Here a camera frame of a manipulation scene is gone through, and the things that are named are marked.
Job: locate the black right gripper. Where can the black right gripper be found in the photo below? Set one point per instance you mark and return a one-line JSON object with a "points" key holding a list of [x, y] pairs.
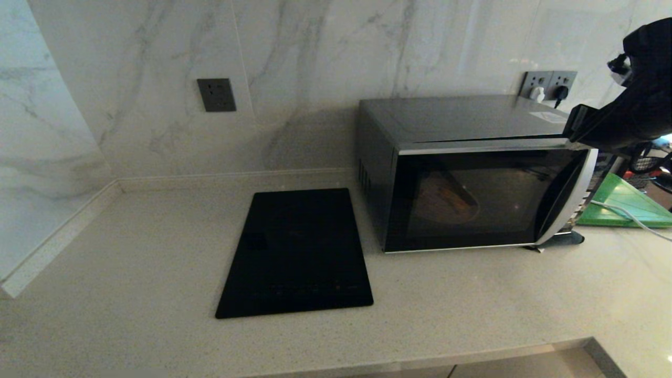
{"points": [[580, 125]]}

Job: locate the purple plastic plate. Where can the purple plastic plate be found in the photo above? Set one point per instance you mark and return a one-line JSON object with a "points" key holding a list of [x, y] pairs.
{"points": [[446, 202]]}

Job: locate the silver black microwave oven body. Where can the silver black microwave oven body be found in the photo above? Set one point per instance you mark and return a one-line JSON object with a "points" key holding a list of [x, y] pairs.
{"points": [[462, 118]]}

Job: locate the black power plug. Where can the black power plug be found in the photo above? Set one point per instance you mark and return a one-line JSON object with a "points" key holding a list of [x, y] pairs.
{"points": [[560, 94]]}

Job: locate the white power plug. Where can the white power plug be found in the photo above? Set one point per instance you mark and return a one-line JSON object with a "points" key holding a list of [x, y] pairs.
{"points": [[536, 95]]}

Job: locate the green plastic cutting board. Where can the green plastic cutting board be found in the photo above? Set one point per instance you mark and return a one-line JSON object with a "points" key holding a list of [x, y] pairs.
{"points": [[625, 202]]}

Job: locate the black rubber pad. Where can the black rubber pad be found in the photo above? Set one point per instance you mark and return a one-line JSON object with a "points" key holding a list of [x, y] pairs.
{"points": [[569, 239]]}

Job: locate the black glass induction cooktop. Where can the black glass induction cooktop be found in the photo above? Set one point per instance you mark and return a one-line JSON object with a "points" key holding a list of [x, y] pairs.
{"points": [[299, 252]]}

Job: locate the dark grey single wall socket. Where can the dark grey single wall socket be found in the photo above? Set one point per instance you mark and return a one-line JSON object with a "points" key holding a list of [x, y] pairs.
{"points": [[216, 95]]}

